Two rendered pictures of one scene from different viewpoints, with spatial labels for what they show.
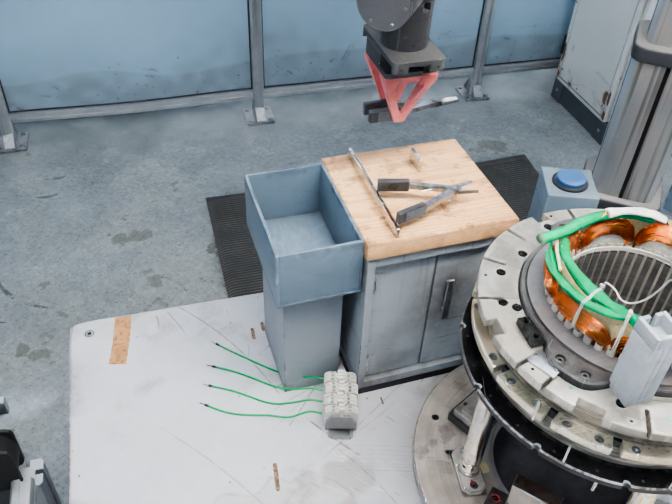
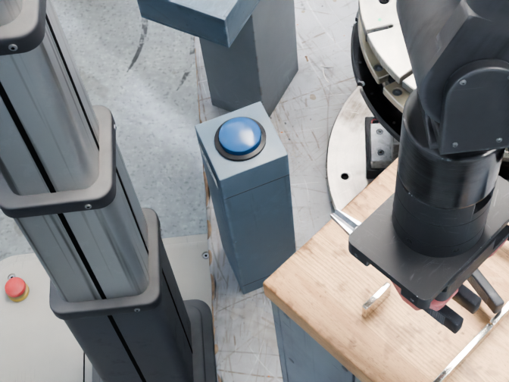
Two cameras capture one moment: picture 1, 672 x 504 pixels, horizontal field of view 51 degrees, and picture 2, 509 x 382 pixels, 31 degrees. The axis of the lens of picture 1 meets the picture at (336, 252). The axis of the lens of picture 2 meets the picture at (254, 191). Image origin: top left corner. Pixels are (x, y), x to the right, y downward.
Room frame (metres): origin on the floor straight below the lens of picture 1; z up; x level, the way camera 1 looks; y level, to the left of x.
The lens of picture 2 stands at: (0.97, 0.16, 1.76)
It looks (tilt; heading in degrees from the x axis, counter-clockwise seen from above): 58 degrees down; 253
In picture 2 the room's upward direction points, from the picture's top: 9 degrees counter-clockwise
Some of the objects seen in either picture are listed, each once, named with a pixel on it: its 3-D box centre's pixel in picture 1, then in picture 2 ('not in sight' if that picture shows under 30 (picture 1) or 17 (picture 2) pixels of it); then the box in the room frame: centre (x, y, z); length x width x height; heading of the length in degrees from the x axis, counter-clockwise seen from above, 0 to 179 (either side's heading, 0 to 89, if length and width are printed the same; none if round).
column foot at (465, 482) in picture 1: (468, 469); not in sight; (0.50, -0.18, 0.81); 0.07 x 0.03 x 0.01; 10
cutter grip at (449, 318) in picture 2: (378, 106); (436, 308); (0.78, -0.04, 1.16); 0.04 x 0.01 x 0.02; 111
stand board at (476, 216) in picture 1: (414, 194); (428, 289); (0.75, -0.10, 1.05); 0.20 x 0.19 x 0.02; 110
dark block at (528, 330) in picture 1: (530, 330); not in sight; (0.47, -0.19, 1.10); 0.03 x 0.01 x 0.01; 17
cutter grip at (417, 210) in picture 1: (411, 213); not in sight; (0.66, -0.09, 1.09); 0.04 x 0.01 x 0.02; 125
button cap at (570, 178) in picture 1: (571, 178); (239, 135); (0.82, -0.32, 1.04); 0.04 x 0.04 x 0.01
